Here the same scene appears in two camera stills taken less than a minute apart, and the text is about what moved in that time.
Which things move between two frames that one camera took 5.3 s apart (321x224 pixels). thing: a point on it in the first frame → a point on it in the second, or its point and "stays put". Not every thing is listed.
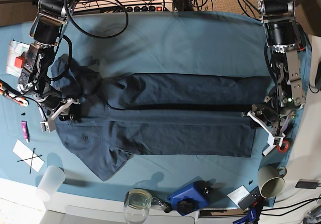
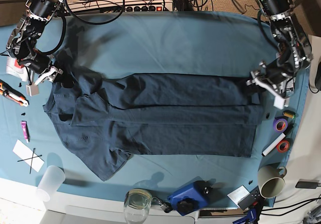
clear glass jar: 137,204 stays put
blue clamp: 251,217 stays put
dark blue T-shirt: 175,115 stays put
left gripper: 275,128 → 280,101
